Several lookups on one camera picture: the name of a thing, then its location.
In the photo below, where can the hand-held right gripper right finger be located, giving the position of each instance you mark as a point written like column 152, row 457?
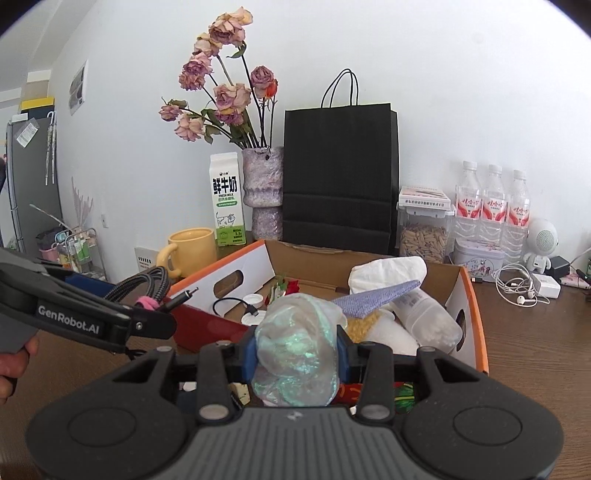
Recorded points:
column 342, row 357

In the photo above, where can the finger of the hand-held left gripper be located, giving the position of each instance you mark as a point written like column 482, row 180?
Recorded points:
column 157, row 325
column 94, row 286

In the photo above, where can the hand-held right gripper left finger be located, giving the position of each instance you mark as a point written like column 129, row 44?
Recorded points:
column 249, row 357

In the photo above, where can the white bottle cap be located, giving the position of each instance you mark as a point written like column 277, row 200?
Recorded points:
column 255, row 318
column 252, row 299

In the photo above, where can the iridescent plastic bag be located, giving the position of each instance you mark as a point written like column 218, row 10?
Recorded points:
column 295, row 350

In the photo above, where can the yellow white plush toy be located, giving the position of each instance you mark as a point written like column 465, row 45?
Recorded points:
column 390, row 337

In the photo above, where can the purple cloth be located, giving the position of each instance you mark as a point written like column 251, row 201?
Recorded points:
column 383, row 297

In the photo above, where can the red rose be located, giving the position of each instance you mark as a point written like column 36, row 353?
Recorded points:
column 292, row 286

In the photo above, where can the translucent cotton swab pouch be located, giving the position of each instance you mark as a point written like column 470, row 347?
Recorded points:
column 427, row 321

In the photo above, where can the white paper towel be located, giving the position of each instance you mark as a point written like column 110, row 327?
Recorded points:
column 388, row 272

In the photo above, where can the red cardboard box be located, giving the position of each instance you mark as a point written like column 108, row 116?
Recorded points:
column 471, row 323

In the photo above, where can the person's left hand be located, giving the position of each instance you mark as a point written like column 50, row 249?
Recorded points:
column 9, row 383

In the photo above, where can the yellow mug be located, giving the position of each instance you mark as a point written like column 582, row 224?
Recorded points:
column 194, row 251

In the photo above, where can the grey refrigerator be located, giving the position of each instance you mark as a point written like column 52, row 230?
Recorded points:
column 32, row 194

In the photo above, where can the white green milk carton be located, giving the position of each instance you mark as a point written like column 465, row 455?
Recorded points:
column 226, row 203

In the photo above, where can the clear seed container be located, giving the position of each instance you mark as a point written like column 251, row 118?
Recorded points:
column 422, row 240

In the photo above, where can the printed white tin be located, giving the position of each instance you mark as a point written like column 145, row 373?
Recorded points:
column 478, row 261

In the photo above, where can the black paper bag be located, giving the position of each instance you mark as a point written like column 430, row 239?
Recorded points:
column 339, row 184

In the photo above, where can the purple textured vase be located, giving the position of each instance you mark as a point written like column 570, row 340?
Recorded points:
column 263, row 184

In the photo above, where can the small white box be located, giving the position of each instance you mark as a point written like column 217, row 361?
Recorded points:
column 425, row 196

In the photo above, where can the white earphones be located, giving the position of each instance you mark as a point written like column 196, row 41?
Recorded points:
column 512, row 286

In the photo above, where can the clear water bottle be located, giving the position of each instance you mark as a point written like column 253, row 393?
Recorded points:
column 468, row 207
column 493, row 212
column 517, row 217

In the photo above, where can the white power adapter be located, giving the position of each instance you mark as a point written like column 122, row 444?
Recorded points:
column 547, row 286

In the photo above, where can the dried rose bouquet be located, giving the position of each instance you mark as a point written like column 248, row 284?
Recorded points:
column 221, row 92

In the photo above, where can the white robot speaker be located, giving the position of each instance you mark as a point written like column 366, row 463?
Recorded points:
column 542, row 240

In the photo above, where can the black power adapter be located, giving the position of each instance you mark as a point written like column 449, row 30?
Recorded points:
column 558, row 267

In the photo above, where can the small pink case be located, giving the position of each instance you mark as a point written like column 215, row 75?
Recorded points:
column 577, row 280

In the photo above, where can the white wall socket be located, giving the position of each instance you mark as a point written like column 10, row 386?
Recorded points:
column 104, row 220

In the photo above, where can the wall poster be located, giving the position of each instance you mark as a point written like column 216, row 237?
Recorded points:
column 78, row 87

